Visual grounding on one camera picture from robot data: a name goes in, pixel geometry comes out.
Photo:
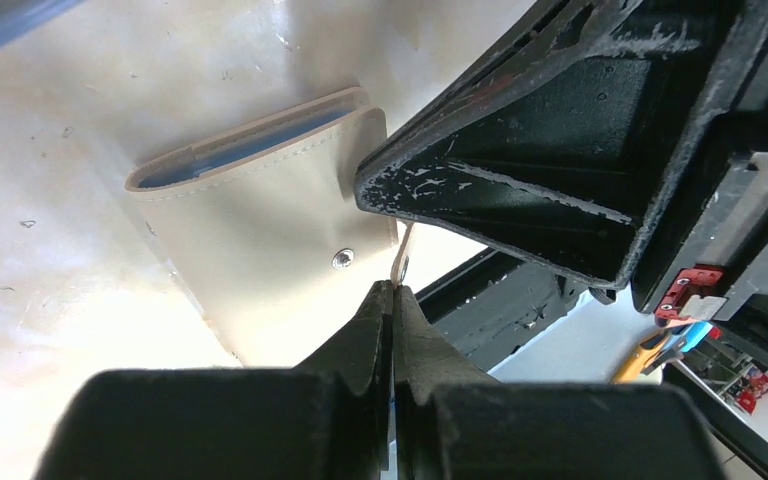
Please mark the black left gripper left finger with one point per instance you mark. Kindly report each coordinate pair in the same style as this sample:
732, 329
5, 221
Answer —
326, 418

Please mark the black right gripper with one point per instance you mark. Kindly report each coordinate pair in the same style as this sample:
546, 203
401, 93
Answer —
708, 258

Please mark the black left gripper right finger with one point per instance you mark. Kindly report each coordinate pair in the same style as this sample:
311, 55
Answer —
455, 421

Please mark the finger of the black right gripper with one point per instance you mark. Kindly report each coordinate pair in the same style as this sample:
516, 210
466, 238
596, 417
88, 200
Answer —
563, 143

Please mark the beige leather card holder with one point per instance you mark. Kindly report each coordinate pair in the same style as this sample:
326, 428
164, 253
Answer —
273, 247

